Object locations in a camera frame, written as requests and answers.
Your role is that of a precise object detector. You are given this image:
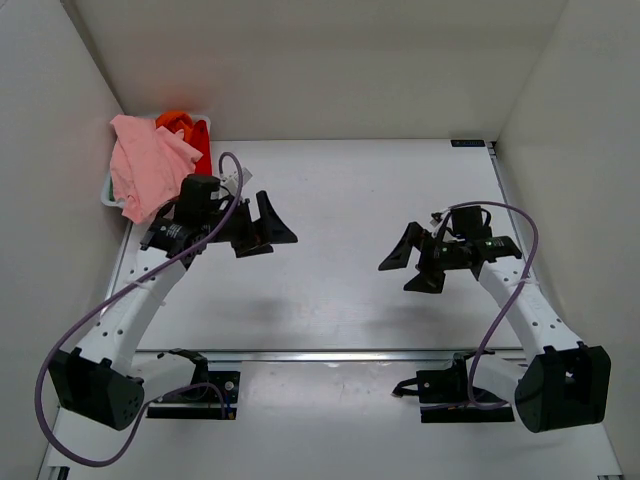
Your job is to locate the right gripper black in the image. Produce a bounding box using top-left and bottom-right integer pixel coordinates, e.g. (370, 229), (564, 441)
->
(379, 223), (464, 294)

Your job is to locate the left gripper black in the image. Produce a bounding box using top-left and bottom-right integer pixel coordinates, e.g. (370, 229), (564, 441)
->
(209, 184), (301, 253)

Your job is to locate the pink t shirt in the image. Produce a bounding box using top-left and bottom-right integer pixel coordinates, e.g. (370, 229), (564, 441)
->
(110, 114), (202, 224)

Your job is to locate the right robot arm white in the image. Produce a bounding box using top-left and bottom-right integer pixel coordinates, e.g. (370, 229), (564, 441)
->
(379, 201), (611, 433)

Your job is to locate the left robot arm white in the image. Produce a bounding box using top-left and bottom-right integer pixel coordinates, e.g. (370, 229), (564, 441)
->
(48, 174), (298, 431)

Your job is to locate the red t shirt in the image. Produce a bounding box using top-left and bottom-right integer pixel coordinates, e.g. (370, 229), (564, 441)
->
(190, 120), (213, 176)

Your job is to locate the blue table label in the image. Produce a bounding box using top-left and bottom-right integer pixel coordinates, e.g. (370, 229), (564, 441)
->
(450, 139), (486, 148)

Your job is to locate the orange t shirt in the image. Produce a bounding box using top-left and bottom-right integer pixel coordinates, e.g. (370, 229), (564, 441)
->
(155, 110), (195, 143)

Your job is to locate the white plastic basket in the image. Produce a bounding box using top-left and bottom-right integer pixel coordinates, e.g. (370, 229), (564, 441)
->
(100, 113), (211, 209)

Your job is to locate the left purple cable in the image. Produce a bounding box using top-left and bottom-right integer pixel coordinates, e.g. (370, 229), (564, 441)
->
(34, 151), (245, 468)

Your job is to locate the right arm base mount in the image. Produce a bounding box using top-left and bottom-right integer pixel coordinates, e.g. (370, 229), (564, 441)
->
(391, 354), (515, 424)

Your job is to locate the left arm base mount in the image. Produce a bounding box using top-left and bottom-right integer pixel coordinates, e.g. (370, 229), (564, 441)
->
(131, 348), (240, 420)

